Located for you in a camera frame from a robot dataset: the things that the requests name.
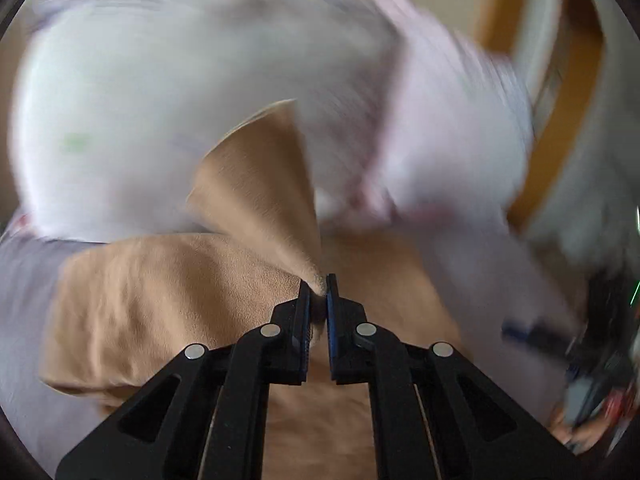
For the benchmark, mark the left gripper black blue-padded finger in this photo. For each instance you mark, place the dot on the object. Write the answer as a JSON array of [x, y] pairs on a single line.
[[435, 415], [203, 415]]

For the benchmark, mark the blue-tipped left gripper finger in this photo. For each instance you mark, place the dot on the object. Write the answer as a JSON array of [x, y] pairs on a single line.
[[537, 336]]

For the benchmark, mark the tan garment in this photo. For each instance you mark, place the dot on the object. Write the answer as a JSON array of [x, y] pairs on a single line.
[[124, 310]]

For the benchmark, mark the lavender bed sheet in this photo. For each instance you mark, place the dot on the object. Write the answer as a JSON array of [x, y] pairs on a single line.
[[48, 423]]

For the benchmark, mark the pink floral right pillow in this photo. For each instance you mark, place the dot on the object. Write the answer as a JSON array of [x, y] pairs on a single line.
[[454, 137]]

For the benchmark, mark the white floral left pillow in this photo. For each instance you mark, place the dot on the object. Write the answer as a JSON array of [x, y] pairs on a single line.
[[117, 101]]

